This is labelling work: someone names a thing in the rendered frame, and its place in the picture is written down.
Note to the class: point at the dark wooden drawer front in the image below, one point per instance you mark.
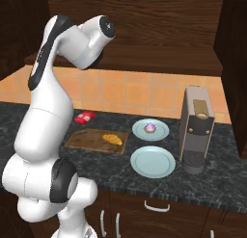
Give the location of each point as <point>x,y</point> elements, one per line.
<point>180,206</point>

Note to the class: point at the dark wooden wall cabinet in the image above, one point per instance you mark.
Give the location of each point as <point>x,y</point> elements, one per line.
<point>144,26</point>

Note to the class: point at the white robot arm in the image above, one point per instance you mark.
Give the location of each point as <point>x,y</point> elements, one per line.
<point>45,126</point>

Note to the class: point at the red snack packet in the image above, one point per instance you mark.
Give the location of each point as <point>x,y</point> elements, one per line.
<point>84,117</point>

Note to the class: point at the dark wooden cupboard door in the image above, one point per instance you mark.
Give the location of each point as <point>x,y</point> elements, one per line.
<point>226,224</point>
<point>96,216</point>
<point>154,227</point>

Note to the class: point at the golden croissant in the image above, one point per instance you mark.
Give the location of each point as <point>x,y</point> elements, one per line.
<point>112,139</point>

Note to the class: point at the pale blue plate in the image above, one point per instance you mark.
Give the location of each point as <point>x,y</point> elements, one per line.
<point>152,162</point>
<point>158,131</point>

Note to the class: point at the brown wooden cutting board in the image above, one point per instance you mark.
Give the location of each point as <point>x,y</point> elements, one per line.
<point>93,141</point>

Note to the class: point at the pink frosted cupcake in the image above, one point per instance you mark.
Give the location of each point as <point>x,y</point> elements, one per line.
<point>150,127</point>

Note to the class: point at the grey coffee machine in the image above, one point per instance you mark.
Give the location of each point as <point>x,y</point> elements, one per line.
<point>196,129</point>

